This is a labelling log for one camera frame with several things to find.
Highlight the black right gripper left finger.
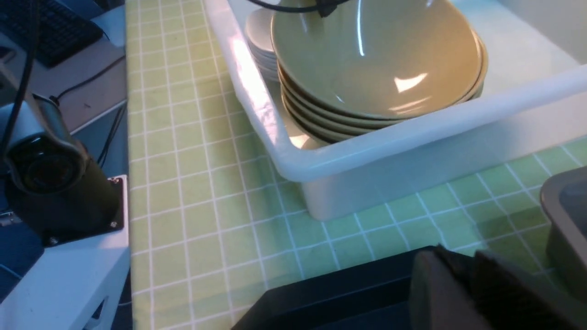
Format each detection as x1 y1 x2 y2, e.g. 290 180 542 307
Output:
408 246 492 330

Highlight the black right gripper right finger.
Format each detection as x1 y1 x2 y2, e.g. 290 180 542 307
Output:
472 251 586 330

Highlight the tan noodle bowl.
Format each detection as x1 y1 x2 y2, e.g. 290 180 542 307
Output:
271 0 486 119

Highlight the tan stacked bowl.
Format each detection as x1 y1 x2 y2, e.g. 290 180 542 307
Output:
281 94 358 143
280 82 484 135
277 33 489 130
286 109 355 144

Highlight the bottom tan stacked bowl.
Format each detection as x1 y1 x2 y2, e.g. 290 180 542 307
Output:
286 109 355 144

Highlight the top tan stacked bowl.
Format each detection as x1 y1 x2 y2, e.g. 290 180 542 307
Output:
277 33 489 130

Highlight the black serving tray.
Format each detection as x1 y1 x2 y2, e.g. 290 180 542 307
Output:
233 246 433 330

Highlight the grey plastic spoon bin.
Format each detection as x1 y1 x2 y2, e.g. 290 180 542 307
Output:
540 166 587 302

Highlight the large white plastic tub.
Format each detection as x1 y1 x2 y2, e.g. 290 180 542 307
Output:
204 0 586 220

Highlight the green checked tablecloth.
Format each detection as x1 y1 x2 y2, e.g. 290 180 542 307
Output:
126 0 586 330

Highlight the stack of white dishes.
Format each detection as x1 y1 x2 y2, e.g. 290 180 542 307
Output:
245 8 279 82

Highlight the black keyboard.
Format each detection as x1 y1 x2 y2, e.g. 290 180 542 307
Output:
0 0 104 68

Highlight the grey tripod camera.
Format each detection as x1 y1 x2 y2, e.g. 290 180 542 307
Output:
1 66 126 247

